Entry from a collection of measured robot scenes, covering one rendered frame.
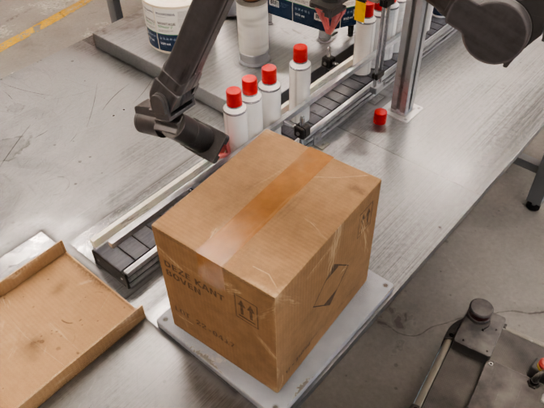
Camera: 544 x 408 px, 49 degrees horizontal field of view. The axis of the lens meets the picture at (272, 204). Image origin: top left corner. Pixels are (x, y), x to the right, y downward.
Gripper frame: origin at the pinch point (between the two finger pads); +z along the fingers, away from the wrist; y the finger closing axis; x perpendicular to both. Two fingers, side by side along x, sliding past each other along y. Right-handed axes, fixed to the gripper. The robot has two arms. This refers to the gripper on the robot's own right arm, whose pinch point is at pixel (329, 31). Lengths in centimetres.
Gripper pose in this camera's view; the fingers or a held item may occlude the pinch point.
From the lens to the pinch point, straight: 161.9
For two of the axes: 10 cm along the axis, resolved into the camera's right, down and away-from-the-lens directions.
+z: 0.0, 7.0, 7.2
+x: 7.6, 4.6, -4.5
